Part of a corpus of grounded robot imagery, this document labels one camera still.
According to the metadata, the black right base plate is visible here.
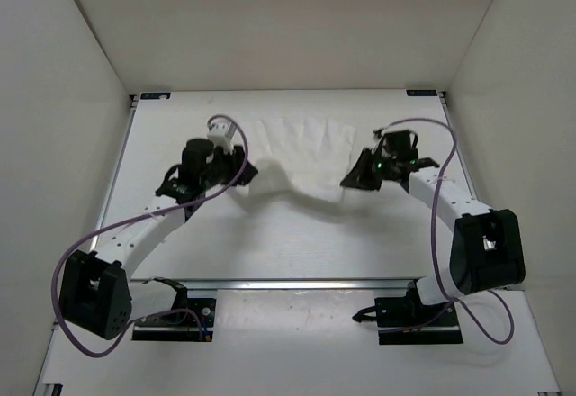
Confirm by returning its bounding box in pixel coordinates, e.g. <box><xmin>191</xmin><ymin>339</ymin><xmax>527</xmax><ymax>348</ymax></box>
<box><xmin>352</xmin><ymin>297</ymin><xmax>464</xmax><ymax>346</ymax></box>

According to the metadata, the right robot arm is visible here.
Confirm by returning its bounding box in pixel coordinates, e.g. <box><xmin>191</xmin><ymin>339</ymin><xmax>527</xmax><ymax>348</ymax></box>
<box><xmin>340</xmin><ymin>130</ymin><xmax>526</xmax><ymax>325</ymax></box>

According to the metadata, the blue corner label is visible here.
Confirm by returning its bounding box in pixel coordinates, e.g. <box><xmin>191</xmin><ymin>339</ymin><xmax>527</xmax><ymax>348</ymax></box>
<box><xmin>406</xmin><ymin>89</ymin><xmax>437</xmax><ymax>97</ymax></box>
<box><xmin>139</xmin><ymin>92</ymin><xmax>171</xmax><ymax>100</ymax></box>

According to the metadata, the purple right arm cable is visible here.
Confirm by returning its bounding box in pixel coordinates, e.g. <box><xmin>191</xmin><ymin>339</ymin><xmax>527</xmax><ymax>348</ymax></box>
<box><xmin>373</xmin><ymin>118</ymin><xmax>516</xmax><ymax>346</ymax></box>

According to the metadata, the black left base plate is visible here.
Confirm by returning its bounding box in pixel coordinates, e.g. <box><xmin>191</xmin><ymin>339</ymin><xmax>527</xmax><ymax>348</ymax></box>
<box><xmin>131</xmin><ymin>291</ymin><xmax>217</xmax><ymax>343</ymax></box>

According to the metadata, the aluminium table edge rail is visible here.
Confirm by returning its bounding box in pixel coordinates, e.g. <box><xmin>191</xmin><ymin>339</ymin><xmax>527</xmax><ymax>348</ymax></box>
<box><xmin>112</xmin><ymin>276</ymin><xmax>487</xmax><ymax>293</ymax></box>

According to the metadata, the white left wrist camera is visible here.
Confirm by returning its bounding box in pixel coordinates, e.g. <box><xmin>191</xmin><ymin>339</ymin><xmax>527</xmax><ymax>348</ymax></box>
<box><xmin>207</xmin><ymin>118</ymin><xmax>237</xmax><ymax>153</ymax></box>

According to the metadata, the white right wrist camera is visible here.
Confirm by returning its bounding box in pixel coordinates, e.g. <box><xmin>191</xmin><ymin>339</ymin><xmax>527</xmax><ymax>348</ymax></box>
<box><xmin>373</xmin><ymin>128</ymin><xmax>387</xmax><ymax>141</ymax></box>

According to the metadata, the white pleated skirt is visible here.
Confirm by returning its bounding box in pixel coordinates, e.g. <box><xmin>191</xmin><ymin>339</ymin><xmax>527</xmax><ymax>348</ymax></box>
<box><xmin>241</xmin><ymin>117</ymin><xmax>356</xmax><ymax>215</ymax></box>

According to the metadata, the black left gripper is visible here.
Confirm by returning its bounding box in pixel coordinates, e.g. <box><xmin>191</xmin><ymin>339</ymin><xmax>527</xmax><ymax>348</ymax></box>
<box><xmin>203</xmin><ymin>140</ymin><xmax>259</xmax><ymax>185</ymax></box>

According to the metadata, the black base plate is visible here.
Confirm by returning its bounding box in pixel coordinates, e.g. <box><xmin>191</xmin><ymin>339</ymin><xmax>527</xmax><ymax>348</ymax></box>
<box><xmin>352</xmin><ymin>297</ymin><xmax>464</xmax><ymax>346</ymax></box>
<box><xmin>131</xmin><ymin>291</ymin><xmax>217</xmax><ymax>343</ymax></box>

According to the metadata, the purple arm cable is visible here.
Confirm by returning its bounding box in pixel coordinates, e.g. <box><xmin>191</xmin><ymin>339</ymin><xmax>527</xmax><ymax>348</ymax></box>
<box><xmin>51</xmin><ymin>114</ymin><xmax>251</xmax><ymax>357</ymax></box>
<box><xmin>373</xmin><ymin>118</ymin><xmax>516</xmax><ymax>346</ymax></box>

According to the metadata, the left blue corner label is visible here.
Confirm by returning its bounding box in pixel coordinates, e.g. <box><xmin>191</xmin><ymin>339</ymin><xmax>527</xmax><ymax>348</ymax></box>
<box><xmin>139</xmin><ymin>92</ymin><xmax>171</xmax><ymax>100</ymax></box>

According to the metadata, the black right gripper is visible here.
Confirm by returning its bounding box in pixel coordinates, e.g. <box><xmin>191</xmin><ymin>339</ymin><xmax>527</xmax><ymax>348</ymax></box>
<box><xmin>339</xmin><ymin>148</ymin><xmax>396</xmax><ymax>192</ymax></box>

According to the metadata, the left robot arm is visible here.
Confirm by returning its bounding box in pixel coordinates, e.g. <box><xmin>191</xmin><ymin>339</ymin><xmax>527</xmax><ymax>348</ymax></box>
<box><xmin>51</xmin><ymin>139</ymin><xmax>258</xmax><ymax>340</ymax></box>

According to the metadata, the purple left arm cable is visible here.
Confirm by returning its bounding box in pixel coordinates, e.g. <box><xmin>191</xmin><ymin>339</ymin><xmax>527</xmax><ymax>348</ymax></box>
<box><xmin>51</xmin><ymin>114</ymin><xmax>251</xmax><ymax>357</ymax></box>

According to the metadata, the right blue corner label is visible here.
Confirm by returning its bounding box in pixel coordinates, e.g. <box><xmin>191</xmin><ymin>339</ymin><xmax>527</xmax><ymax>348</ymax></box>
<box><xmin>406</xmin><ymin>89</ymin><xmax>437</xmax><ymax>97</ymax></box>

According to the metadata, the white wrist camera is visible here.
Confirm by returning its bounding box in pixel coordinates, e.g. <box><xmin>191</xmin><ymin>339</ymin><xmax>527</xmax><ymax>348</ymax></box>
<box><xmin>373</xmin><ymin>128</ymin><xmax>387</xmax><ymax>141</ymax></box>
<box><xmin>207</xmin><ymin>118</ymin><xmax>237</xmax><ymax>153</ymax></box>

